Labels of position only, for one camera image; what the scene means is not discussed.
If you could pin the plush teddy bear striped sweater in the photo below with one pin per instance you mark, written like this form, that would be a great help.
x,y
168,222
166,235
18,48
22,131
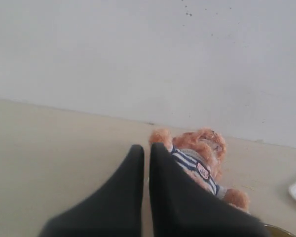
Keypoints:
x,y
200,154

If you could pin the metal bowl of yellow millet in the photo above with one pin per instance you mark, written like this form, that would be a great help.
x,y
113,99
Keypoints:
x,y
278,232

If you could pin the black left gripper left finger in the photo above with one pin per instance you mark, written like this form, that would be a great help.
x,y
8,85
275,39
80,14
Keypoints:
x,y
114,210

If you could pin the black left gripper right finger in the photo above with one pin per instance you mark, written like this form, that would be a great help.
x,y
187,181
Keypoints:
x,y
181,208

